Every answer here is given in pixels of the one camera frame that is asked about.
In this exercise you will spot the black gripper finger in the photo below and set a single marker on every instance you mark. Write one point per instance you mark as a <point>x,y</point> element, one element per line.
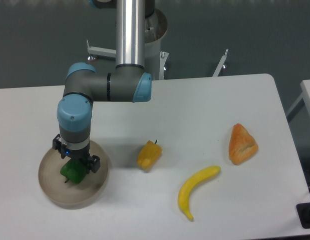
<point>92,163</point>
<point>59,146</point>

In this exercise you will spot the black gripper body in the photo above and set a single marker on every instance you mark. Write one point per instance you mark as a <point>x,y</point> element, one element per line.
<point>82,154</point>

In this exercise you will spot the green bell pepper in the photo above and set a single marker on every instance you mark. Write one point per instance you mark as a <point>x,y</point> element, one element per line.
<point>73,171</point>

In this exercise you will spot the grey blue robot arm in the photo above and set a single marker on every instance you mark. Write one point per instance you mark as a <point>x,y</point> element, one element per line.
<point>129,83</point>

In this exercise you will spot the beige round plate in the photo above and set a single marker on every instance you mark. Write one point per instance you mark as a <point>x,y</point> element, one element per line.
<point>66,194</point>

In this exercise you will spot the yellow bell pepper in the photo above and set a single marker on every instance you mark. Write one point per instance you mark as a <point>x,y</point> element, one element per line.
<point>149,155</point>

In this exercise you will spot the yellow banana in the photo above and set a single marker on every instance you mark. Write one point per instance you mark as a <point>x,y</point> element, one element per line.
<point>191,183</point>

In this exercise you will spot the orange triangular pastry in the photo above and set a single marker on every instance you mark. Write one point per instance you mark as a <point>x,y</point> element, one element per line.
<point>242,145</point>

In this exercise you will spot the black device at edge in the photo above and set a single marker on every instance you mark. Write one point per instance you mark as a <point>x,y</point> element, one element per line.
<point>303,210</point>

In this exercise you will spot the white side table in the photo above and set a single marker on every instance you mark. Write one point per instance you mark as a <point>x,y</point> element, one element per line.
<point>303,100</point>

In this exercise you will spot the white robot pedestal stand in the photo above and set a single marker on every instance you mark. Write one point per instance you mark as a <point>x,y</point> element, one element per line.
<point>156,26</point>

